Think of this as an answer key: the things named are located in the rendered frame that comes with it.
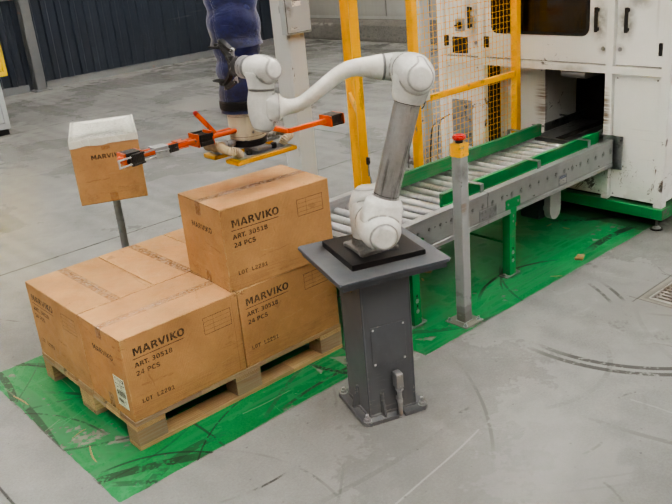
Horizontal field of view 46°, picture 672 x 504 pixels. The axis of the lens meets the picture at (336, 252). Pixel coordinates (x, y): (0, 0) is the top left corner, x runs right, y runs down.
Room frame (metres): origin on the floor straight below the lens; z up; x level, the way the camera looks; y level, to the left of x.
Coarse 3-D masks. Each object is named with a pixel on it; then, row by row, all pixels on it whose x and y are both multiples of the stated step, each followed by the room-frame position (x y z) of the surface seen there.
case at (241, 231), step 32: (192, 192) 3.65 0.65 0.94; (224, 192) 3.60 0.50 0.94; (256, 192) 3.56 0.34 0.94; (288, 192) 3.55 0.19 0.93; (320, 192) 3.66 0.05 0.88; (192, 224) 3.57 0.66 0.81; (224, 224) 3.35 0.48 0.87; (256, 224) 3.44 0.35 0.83; (288, 224) 3.54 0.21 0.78; (320, 224) 3.65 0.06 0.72; (192, 256) 3.62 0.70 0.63; (224, 256) 3.35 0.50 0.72; (256, 256) 3.43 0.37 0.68; (288, 256) 3.53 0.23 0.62; (224, 288) 3.39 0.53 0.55
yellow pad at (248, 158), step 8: (272, 144) 3.64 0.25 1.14; (280, 144) 3.70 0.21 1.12; (288, 144) 3.69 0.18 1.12; (248, 152) 3.55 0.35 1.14; (256, 152) 3.59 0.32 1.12; (264, 152) 3.58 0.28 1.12; (272, 152) 3.59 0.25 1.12; (280, 152) 3.61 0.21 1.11; (232, 160) 3.51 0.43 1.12; (240, 160) 3.49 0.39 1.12; (248, 160) 3.50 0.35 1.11; (256, 160) 3.53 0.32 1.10
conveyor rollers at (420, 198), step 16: (528, 144) 5.40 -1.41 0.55; (544, 144) 5.39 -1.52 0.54; (560, 144) 5.31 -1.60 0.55; (480, 160) 5.14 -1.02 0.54; (496, 160) 5.06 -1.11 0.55; (512, 160) 5.06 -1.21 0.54; (432, 176) 4.88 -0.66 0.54; (448, 176) 4.81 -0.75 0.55; (480, 176) 4.80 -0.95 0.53; (400, 192) 4.60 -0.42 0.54; (416, 192) 4.61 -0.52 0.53; (432, 192) 4.53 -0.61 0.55; (336, 208) 4.39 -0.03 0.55; (416, 208) 4.27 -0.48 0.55; (432, 208) 4.28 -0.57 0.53; (336, 224) 4.12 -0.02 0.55
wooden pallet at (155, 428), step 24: (312, 336) 3.61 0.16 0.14; (336, 336) 3.70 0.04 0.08; (48, 360) 3.67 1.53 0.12; (264, 360) 3.41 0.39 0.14; (288, 360) 3.60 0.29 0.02; (312, 360) 3.59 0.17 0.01; (216, 384) 3.22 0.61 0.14; (240, 384) 3.31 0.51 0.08; (264, 384) 3.39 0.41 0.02; (96, 408) 3.29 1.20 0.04; (168, 408) 3.06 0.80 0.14; (192, 408) 3.23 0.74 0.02; (216, 408) 3.21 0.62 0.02; (144, 432) 2.98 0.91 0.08; (168, 432) 3.05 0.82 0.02
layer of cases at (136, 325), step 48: (48, 288) 3.60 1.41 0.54; (96, 288) 3.54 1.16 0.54; (144, 288) 3.49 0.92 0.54; (192, 288) 3.43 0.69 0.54; (288, 288) 3.53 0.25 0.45; (48, 336) 3.60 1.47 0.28; (96, 336) 3.13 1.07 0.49; (144, 336) 3.03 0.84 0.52; (192, 336) 3.18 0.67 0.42; (240, 336) 3.33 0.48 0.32; (288, 336) 3.51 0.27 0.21; (96, 384) 3.22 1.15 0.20; (144, 384) 3.01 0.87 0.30; (192, 384) 3.15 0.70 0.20
